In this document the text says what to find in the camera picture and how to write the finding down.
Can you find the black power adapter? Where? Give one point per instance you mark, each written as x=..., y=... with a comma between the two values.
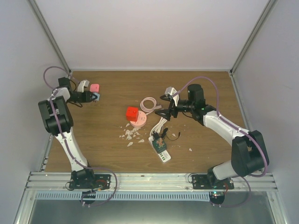
x=156, y=135

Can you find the pink square plug adapter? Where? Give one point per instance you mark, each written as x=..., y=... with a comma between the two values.
x=94, y=88

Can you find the aluminium front rail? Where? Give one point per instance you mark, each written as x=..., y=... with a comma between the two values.
x=143, y=182

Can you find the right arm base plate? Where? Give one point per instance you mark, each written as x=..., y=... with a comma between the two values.
x=200, y=181

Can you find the green cube adapter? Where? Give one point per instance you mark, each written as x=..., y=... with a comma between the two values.
x=159, y=145

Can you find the red cube socket adapter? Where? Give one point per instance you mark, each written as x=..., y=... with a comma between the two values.
x=132, y=114

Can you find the grey slotted cable duct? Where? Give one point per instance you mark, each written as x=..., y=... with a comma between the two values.
x=129, y=196

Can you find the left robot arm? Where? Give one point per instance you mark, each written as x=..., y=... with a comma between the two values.
x=58, y=121

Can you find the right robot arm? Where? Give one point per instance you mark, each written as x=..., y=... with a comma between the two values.
x=248, y=150

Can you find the pink round power socket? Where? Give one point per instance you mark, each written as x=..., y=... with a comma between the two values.
x=141, y=120

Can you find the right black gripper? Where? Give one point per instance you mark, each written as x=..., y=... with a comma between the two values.
x=172, y=108

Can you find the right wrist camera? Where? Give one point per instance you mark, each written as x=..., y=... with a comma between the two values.
x=172, y=94

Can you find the white power strip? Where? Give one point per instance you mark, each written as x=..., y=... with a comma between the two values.
x=163, y=154

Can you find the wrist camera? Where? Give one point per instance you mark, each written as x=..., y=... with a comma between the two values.
x=172, y=94
x=82, y=85

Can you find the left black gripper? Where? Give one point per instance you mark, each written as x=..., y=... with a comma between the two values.
x=87, y=97

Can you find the blue usb charger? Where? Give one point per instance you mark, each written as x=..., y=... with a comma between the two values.
x=97, y=96

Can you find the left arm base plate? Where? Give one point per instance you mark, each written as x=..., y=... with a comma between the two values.
x=93, y=182

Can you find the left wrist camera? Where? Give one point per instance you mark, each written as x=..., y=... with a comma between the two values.
x=82, y=85

